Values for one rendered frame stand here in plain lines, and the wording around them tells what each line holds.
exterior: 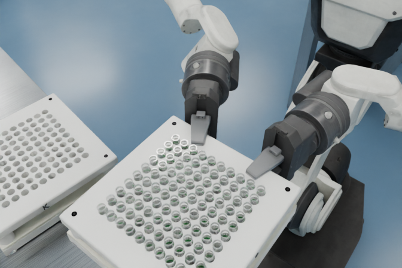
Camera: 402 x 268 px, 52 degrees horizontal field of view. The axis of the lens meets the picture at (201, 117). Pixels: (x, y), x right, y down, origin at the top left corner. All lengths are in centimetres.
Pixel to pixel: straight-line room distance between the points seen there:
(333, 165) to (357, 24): 75
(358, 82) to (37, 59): 222
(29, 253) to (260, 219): 43
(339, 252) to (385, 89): 96
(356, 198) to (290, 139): 116
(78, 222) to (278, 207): 27
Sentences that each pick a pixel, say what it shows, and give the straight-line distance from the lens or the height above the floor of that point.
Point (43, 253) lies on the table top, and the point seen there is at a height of 87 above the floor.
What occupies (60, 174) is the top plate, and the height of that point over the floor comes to 94.
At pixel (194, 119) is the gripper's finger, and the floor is 106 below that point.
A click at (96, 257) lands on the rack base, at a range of 62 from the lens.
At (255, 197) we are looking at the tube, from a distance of 60.
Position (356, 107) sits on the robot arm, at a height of 105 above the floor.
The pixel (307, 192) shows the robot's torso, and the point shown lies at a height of 65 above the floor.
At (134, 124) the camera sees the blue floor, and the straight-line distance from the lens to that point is 215.
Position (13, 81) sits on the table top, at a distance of 115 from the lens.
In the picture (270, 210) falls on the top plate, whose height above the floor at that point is 105.
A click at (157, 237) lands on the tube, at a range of 56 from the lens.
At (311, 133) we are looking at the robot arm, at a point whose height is 108.
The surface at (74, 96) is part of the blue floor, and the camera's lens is 238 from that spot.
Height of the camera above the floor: 155
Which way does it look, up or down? 46 degrees down
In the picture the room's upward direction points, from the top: straight up
